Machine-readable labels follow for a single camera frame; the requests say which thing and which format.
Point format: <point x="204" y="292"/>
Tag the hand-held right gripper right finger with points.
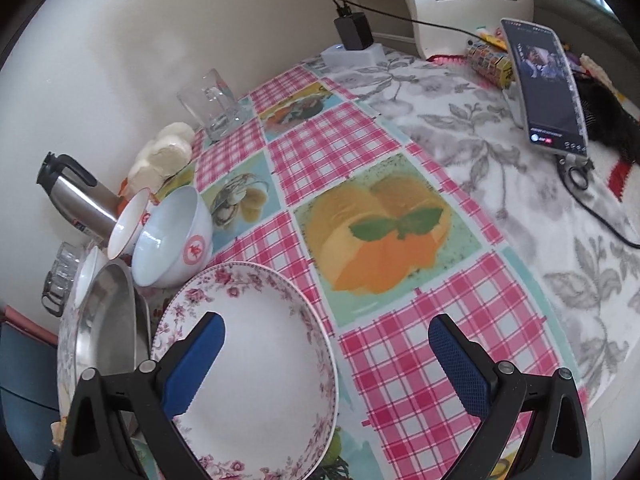
<point x="457" y="365"/>

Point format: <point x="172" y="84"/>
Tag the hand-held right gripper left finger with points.
<point x="195" y="360"/>

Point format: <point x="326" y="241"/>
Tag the floral rim white plate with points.
<point x="265" y="355"/>

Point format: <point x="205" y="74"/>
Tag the round metal basin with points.
<point x="107" y="310"/>

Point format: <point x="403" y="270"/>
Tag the large white bowl red emblem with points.
<point x="165" y="230"/>

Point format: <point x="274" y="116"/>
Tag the small plain white bowl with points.
<point x="87" y="275"/>

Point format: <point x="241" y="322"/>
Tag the white bowl with red rim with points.
<point x="126" y="225"/>

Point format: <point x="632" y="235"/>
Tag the pink checkered fruit tablecloth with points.
<point x="380" y="320"/>

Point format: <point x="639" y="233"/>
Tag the small glass cup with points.
<point x="67" y="260"/>

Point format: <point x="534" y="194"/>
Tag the dark blue furniture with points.
<point x="22" y="365"/>

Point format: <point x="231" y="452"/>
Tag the orange snack packet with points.
<point x="123" y="197"/>

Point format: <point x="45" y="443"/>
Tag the stainless steel thermos jug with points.
<point x="85" y="200"/>

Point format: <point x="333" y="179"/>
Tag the bag of white buns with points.
<point x="160" y="157"/>

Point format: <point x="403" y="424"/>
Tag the black phone holder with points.
<point x="580" y="177"/>

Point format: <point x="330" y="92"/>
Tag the grey leaf pattern tablecloth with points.
<point x="475" y="125"/>

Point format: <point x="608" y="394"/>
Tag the red and white knitted cloth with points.
<point x="622" y="180"/>

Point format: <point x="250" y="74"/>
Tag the clear glass mug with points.
<point x="210" y="100"/>

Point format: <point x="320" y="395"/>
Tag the black cloth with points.
<point x="610" y="115"/>

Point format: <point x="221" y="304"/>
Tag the smartphone in light case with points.
<point x="547" y="85"/>

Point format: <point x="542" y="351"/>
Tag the patterned snack tube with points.
<point x="487" y="62"/>

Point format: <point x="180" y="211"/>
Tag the clear plastic container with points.
<point x="350" y="56"/>

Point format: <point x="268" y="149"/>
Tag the yellow snack packet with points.
<point x="492" y="36"/>

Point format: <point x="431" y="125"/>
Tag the white plastic basket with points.
<point x="460" y="15"/>

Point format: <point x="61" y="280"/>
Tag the black charger adapter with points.
<point x="355" y="30"/>

